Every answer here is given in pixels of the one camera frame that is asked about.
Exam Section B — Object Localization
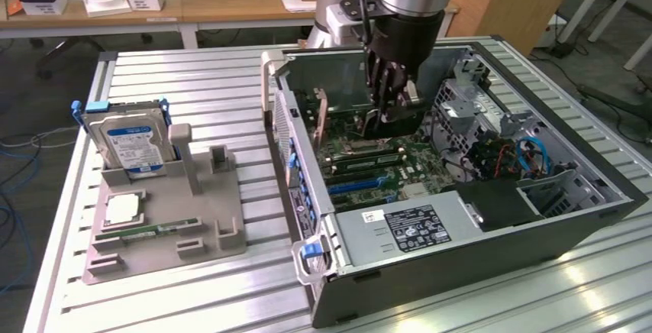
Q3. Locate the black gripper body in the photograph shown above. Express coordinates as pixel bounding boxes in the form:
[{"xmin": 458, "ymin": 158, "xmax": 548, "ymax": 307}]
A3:
[{"xmin": 365, "ymin": 11, "xmax": 445, "ymax": 70}]

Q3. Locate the graphics card with metal bracket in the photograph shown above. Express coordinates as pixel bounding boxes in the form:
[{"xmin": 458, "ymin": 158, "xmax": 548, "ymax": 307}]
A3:
[{"xmin": 310, "ymin": 87, "xmax": 426, "ymax": 150}]

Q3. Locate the black RAM slots bank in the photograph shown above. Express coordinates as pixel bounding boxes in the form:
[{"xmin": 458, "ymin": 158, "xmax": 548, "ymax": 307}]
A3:
[{"xmin": 294, "ymin": 92, "xmax": 370, "ymax": 128}]

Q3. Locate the metal drive cage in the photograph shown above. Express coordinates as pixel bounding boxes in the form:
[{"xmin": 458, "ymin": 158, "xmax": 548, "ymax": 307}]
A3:
[{"xmin": 430, "ymin": 76, "xmax": 510, "ymax": 158}]

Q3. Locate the CPU socket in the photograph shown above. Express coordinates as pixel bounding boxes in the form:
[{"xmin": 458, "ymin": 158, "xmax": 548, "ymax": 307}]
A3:
[{"xmin": 333, "ymin": 137, "xmax": 390, "ymax": 157}]

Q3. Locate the black RAM stick with label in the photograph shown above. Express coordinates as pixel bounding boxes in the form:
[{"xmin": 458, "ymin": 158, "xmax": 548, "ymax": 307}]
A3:
[{"xmin": 330, "ymin": 152, "xmax": 404, "ymax": 170}]

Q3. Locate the green motherboard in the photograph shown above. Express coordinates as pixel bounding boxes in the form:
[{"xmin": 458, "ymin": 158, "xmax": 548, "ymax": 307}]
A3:
[{"xmin": 302, "ymin": 103, "xmax": 462, "ymax": 214}]

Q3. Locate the wooden cabinet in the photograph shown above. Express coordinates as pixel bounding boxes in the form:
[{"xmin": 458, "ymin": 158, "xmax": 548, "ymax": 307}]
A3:
[{"xmin": 446, "ymin": 0, "xmax": 585, "ymax": 56}]

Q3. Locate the wooden desk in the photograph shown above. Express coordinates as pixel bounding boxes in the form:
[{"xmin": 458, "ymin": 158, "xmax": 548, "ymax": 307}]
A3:
[{"xmin": 0, "ymin": 0, "xmax": 460, "ymax": 40}]

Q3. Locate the blue card retainer strip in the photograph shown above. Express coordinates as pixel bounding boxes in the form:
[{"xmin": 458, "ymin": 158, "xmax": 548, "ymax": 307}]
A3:
[{"xmin": 286, "ymin": 137, "xmax": 309, "ymax": 200}]

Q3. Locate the black power adapter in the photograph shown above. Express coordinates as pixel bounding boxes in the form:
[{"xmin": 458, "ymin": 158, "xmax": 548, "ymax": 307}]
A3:
[{"xmin": 529, "ymin": 41, "xmax": 576, "ymax": 60}]

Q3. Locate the black plastic cover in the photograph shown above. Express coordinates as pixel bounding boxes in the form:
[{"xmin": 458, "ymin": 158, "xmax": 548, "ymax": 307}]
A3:
[{"xmin": 454, "ymin": 179, "xmax": 545, "ymax": 234}]

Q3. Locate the grey power supply unit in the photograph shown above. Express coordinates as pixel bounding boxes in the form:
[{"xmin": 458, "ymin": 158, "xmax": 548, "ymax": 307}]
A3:
[{"xmin": 333, "ymin": 191, "xmax": 484, "ymax": 268}]

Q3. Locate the grey disk bay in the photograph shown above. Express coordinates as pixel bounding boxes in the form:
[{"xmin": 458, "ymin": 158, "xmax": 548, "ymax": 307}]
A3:
[{"xmin": 516, "ymin": 168, "xmax": 606, "ymax": 220}]

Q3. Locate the black floor stand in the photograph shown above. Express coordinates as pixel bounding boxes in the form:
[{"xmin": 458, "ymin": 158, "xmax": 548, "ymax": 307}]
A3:
[{"xmin": 576, "ymin": 83, "xmax": 652, "ymax": 122}]

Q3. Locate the blue case release tab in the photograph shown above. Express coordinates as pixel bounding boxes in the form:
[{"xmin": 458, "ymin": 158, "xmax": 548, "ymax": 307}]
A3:
[{"xmin": 300, "ymin": 243, "xmax": 326, "ymax": 260}]

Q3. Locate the black open PC case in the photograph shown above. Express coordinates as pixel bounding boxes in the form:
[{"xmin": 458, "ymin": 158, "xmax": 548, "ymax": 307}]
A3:
[{"xmin": 260, "ymin": 40, "xmax": 649, "ymax": 329}]

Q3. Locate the white round holder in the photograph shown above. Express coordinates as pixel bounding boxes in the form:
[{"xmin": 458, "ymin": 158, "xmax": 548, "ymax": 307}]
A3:
[{"xmin": 80, "ymin": 0, "xmax": 132, "ymax": 18}]

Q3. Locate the grey parts rack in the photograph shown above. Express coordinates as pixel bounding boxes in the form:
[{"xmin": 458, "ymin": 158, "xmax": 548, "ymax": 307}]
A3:
[{"xmin": 81, "ymin": 121, "xmax": 250, "ymax": 286}]

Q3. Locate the silver CPU chip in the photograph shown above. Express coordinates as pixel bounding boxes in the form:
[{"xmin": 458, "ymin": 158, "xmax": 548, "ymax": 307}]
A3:
[{"xmin": 104, "ymin": 194, "xmax": 148, "ymax": 226}]

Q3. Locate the green RAM stick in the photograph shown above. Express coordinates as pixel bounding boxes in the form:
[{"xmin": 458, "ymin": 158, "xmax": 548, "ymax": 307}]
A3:
[{"xmin": 94, "ymin": 216, "xmax": 201, "ymax": 241}]

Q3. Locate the black chair base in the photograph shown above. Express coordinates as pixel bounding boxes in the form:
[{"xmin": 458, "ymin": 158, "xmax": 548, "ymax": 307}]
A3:
[{"xmin": 28, "ymin": 36, "xmax": 105, "ymax": 81}]

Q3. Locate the white box with black lid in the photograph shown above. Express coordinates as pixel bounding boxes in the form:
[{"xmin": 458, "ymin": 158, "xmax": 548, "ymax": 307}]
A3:
[{"xmin": 13, "ymin": 0, "xmax": 69, "ymax": 17}]

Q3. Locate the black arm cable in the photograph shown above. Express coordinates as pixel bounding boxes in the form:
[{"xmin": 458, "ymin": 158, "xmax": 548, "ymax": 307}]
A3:
[{"xmin": 354, "ymin": 0, "xmax": 376, "ymax": 57}]

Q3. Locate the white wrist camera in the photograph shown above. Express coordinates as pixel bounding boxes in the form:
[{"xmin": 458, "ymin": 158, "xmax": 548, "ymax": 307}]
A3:
[{"xmin": 325, "ymin": 4, "xmax": 370, "ymax": 43}]

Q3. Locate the red wire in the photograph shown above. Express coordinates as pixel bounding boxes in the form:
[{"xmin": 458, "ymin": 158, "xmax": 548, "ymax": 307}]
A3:
[{"xmin": 496, "ymin": 142, "xmax": 516, "ymax": 176}]

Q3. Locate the blue wire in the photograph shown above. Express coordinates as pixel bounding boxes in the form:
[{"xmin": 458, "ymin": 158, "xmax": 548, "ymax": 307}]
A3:
[{"xmin": 514, "ymin": 137, "xmax": 554, "ymax": 178}]

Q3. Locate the white table frame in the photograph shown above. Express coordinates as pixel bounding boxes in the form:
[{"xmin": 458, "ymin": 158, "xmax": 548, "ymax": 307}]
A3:
[{"xmin": 557, "ymin": 0, "xmax": 652, "ymax": 71}]

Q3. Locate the hard disk with blue bracket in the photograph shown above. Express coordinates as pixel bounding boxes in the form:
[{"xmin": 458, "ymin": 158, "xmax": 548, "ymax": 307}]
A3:
[{"xmin": 70, "ymin": 95, "xmax": 173, "ymax": 181}]

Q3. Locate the white floor cable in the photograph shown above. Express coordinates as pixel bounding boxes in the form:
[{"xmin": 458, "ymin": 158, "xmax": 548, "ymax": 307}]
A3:
[{"xmin": 0, "ymin": 126, "xmax": 77, "ymax": 149}]

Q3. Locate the blue floor cable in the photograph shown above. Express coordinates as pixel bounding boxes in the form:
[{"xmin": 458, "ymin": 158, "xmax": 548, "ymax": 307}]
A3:
[{"xmin": 0, "ymin": 149, "xmax": 42, "ymax": 294}]

